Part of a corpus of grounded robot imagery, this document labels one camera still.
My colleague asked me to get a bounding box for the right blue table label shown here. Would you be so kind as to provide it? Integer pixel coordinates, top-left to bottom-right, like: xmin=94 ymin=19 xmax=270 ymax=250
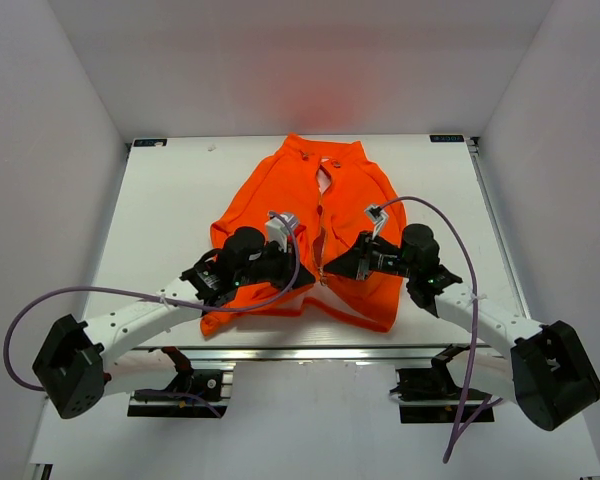
xmin=429 ymin=134 xmax=465 ymax=143

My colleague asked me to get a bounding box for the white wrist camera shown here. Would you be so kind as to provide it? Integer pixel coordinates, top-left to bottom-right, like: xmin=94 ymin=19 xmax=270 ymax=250
xmin=265 ymin=211 xmax=300 ymax=252
xmin=365 ymin=204 xmax=389 ymax=239

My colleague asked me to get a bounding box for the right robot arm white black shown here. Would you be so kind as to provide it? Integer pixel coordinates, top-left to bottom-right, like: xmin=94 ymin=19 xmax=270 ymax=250
xmin=324 ymin=224 xmax=600 ymax=431

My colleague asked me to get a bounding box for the left blue table label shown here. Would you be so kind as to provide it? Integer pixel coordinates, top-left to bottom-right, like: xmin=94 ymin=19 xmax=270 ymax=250
xmin=132 ymin=138 xmax=167 ymax=148

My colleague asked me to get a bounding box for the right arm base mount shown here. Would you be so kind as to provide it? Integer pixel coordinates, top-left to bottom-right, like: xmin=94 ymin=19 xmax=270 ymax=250
xmin=389 ymin=345 xmax=469 ymax=425

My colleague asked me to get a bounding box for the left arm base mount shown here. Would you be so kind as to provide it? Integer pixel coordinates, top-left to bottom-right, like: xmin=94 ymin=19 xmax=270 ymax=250
xmin=127 ymin=347 xmax=233 ymax=419

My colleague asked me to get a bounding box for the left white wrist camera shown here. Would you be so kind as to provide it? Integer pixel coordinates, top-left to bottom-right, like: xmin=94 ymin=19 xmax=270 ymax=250
xmin=265 ymin=211 xmax=300 ymax=252

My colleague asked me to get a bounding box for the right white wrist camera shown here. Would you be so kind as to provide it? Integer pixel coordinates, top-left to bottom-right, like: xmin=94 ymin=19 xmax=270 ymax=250
xmin=365 ymin=204 xmax=389 ymax=239

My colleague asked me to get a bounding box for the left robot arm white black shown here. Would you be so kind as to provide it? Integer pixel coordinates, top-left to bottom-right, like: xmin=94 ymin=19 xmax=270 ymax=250
xmin=33 ymin=220 xmax=315 ymax=419

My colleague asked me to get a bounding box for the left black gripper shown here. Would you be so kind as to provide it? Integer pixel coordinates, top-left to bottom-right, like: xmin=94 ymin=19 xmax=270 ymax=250
xmin=235 ymin=240 xmax=315 ymax=294

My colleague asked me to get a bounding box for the blue table label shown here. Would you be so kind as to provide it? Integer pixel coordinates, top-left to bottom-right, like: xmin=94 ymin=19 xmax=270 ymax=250
xmin=132 ymin=138 xmax=167 ymax=148
xmin=429 ymin=134 xmax=465 ymax=143

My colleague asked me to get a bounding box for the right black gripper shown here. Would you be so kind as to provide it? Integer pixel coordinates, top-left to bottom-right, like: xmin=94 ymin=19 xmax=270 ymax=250
xmin=325 ymin=230 xmax=417 ymax=281

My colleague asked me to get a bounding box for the orange jacket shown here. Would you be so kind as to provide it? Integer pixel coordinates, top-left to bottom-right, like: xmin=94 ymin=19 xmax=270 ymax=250
xmin=200 ymin=134 xmax=407 ymax=337

